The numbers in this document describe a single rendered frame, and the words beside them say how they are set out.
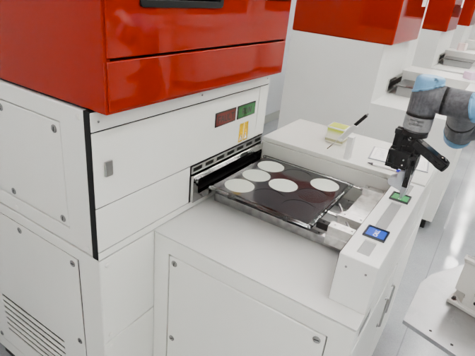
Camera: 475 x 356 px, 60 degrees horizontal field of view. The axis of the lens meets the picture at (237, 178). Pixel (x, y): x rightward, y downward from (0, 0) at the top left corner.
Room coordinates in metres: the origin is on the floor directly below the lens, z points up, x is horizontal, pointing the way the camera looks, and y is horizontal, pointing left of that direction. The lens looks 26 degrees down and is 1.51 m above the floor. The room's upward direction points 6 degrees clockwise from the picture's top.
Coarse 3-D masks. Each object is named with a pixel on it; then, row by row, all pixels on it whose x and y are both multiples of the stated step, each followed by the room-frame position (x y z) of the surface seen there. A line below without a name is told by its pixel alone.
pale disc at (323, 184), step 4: (312, 180) 1.32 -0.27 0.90; (316, 180) 1.32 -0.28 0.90; (320, 180) 1.33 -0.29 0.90; (324, 180) 1.33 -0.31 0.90; (328, 180) 1.33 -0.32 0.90; (312, 184) 1.29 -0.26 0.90; (316, 184) 1.29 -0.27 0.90; (320, 184) 1.29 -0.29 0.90; (324, 184) 1.30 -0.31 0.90; (328, 184) 1.30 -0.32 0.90; (332, 184) 1.30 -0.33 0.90; (336, 184) 1.31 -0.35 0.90; (316, 188) 1.26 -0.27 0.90; (320, 188) 1.26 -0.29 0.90; (324, 188) 1.27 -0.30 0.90; (328, 188) 1.27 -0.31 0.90; (332, 188) 1.27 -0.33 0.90; (336, 188) 1.28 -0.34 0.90
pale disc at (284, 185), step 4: (272, 180) 1.29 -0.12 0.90; (276, 180) 1.29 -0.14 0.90; (280, 180) 1.29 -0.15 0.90; (284, 180) 1.30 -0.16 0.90; (288, 180) 1.30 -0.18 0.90; (272, 184) 1.25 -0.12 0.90; (276, 184) 1.26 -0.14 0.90; (280, 184) 1.26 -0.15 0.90; (284, 184) 1.26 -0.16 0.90; (288, 184) 1.27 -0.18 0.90; (292, 184) 1.27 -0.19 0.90; (296, 184) 1.27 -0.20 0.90; (272, 188) 1.23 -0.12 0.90; (276, 188) 1.23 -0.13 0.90; (280, 188) 1.23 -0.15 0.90; (284, 188) 1.23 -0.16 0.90; (288, 188) 1.24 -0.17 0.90; (292, 188) 1.24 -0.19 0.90; (296, 188) 1.24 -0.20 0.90
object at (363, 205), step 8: (360, 200) 1.24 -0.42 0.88; (368, 200) 1.25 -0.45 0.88; (376, 200) 1.26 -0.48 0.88; (352, 208) 1.18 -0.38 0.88; (360, 208) 1.18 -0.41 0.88; (368, 208) 1.19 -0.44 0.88; (360, 216) 1.13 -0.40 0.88; (328, 240) 1.00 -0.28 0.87; (336, 240) 0.98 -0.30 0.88; (336, 248) 0.98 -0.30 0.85
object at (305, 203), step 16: (272, 160) 1.46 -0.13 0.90; (240, 176) 1.29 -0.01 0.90; (272, 176) 1.32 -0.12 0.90; (288, 176) 1.34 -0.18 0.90; (304, 176) 1.35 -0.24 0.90; (320, 176) 1.36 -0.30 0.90; (240, 192) 1.17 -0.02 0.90; (256, 192) 1.18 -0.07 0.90; (272, 192) 1.20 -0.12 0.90; (288, 192) 1.21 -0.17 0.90; (304, 192) 1.22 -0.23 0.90; (320, 192) 1.23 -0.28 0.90; (336, 192) 1.24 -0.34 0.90; (272, 208) 1.09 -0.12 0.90; (288, 208) 1.10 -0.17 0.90; (304, 208) 1.11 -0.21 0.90; (320, 208) 1.12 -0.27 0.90
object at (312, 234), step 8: (216, 192) 1.25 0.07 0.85; (216, 200) 1.24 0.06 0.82; (224, 200) 1.22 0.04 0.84; (232, 200) 1.21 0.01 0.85; (240, 208) 1.19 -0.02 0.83; (248, 208) 1.17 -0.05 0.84; (256, 208) 1.16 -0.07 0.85; (256, 216) 1.16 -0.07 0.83; (264, 216) 1.14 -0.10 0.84; (272, 216) 1.13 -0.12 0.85; (272, 224) 1.13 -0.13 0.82; (280, 224) 1.11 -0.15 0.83; (288, 224) 1.10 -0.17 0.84; (296, 224) 1.09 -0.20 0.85; (296, 232) 1.08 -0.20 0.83; (304, 232) 1.07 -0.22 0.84; (312, 232) 1.06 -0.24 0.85; (320, 232) 1.06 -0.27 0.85; (312, 240) 1.05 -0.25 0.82; (320, 240) 1.04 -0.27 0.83
